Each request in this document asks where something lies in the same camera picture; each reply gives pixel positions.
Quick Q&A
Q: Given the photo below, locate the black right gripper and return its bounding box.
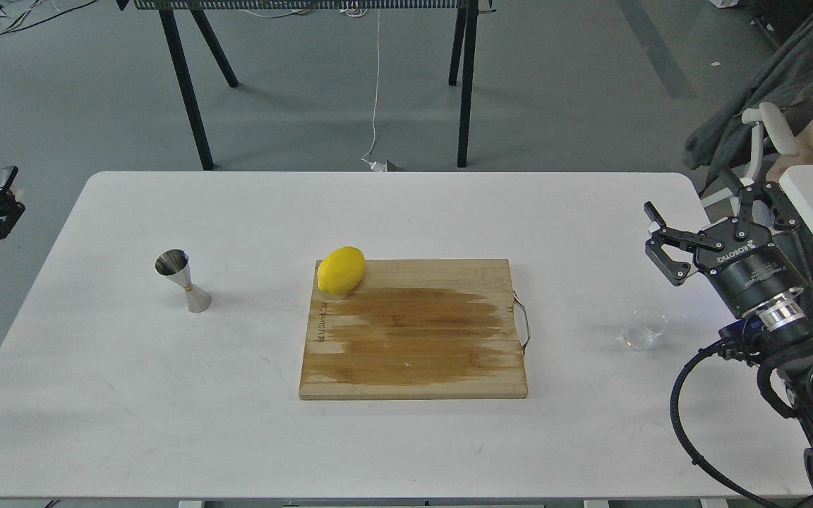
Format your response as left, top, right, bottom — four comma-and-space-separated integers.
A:
644, 168, 807, 319

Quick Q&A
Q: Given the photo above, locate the small clear glass cup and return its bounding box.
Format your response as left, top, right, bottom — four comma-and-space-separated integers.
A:
620, 306, 668, 351

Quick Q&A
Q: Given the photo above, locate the steel jigger measuring cup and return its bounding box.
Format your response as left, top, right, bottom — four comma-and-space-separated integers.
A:
155, 250, 212, 314

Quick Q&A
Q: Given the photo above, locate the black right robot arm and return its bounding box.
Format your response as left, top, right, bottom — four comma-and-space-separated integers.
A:
643, 170, 813, 507

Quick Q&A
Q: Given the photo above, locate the white office chair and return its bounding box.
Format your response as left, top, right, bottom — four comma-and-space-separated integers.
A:
700, 102, 800, 216

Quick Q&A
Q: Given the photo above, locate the dark grey jacket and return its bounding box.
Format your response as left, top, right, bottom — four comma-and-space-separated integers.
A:
682, 13, 813, 186

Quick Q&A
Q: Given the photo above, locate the wooden cutting board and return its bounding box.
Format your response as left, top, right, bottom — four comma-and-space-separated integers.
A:
298, 258, 529, 401

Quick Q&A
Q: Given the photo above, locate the yellow lemon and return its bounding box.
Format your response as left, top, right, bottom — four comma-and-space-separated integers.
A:
316, 246, 366, 296

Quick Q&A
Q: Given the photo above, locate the black metal table frame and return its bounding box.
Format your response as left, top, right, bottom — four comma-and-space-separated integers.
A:
116, 0, 498, 171

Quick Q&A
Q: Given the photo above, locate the white hanging cable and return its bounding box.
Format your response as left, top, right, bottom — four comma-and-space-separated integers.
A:
361, 8, 402, 172

